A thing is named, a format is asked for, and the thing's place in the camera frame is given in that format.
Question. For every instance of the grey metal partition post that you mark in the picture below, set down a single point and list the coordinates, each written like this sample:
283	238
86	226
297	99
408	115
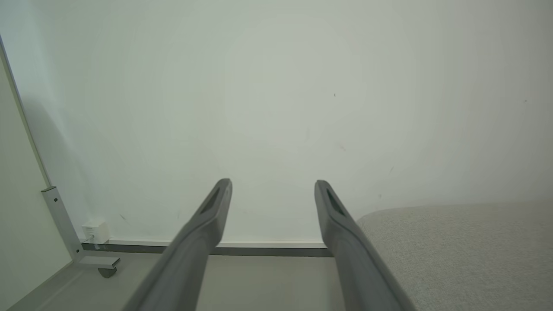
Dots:
60	220

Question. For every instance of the beige partition panel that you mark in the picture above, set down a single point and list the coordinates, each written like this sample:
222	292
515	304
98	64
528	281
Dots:
21	224

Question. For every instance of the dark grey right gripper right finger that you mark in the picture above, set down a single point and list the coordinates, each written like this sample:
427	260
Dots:
354	259

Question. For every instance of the white wall adapter box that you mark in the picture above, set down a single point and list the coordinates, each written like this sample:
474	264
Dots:
97	231

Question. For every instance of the grey fabric sofa seat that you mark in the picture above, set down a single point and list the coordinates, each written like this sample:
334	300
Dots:
466	259

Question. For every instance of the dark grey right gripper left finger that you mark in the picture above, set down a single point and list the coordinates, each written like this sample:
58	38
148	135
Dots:
190	255

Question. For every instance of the dark grey wall baseboard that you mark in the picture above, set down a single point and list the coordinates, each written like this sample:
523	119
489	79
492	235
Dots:
268	250

